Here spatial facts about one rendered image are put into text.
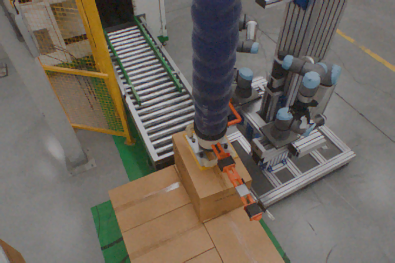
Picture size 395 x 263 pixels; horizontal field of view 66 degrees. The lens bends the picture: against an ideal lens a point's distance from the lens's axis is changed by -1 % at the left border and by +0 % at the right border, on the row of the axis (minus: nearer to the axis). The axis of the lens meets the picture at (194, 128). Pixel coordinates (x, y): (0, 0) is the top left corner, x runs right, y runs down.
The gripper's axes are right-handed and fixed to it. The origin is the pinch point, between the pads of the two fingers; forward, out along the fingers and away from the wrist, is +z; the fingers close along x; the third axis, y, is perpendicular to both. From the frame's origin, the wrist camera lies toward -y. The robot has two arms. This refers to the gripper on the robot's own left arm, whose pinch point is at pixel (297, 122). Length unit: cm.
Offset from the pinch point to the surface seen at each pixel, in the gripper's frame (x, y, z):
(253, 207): 21, 40, 32
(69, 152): -148, 136, 123
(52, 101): -148, 128, 52
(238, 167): -18, 21, 58
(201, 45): -33, 45, -46
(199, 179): -23, 51, 58
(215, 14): -28, 41, -63
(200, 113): -35, 44, 3
